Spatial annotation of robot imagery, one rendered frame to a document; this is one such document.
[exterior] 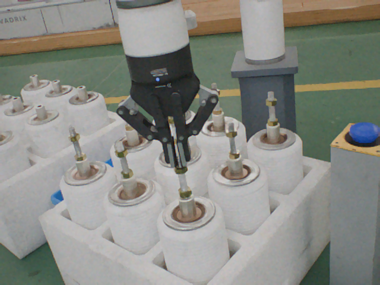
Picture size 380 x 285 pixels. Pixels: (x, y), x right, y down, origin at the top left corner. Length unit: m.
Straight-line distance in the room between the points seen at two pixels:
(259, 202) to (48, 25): 2.34
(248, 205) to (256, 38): 0.43
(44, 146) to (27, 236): 0.20
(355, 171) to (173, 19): 0.33
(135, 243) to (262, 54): 0.51
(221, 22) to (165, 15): 1.98
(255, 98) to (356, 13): 1.51
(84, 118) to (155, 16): 0.65
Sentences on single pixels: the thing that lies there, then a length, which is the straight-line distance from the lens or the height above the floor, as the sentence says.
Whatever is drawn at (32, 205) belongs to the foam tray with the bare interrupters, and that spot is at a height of 0.11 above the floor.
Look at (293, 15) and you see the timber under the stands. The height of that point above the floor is 0.06.
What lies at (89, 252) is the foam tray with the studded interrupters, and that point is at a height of 0.16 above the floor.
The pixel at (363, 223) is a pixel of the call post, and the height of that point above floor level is 0.19.
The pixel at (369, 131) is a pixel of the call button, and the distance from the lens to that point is 0.63.
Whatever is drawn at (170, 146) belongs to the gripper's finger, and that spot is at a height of 0.37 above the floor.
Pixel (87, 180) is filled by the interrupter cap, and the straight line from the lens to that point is 0.75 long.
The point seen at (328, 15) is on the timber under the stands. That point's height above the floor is 0.05.
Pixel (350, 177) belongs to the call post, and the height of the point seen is 0.27.
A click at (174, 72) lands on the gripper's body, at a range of 0.48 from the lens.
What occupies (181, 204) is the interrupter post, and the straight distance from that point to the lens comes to 0.60.
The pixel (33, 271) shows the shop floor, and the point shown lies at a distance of 1.02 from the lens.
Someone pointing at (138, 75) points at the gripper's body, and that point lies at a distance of 0.49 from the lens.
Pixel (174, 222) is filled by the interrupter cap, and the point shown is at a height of 0.25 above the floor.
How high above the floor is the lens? 0.63
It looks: 28 degrees down
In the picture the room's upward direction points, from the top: 10 degrees counter-clockwise
